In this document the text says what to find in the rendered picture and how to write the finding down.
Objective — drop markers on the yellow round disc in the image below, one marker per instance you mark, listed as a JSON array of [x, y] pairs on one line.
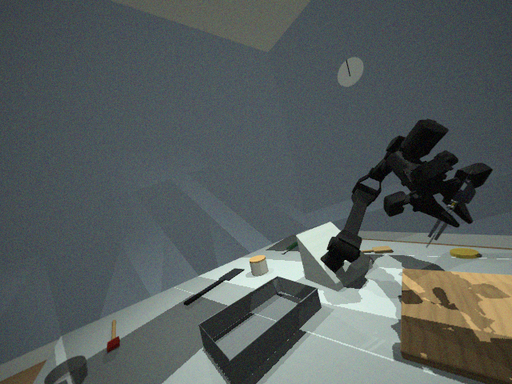
[[464, 253]]

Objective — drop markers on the wooden board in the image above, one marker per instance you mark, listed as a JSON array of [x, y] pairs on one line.
[[459, 322]]

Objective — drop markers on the grey canister with orange lid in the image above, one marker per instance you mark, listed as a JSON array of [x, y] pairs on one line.
[[258, 265]]

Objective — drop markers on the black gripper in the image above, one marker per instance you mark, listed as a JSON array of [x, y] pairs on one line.
[[423, 200]]

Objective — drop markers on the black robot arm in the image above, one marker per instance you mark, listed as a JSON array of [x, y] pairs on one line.
[[400, 152]]

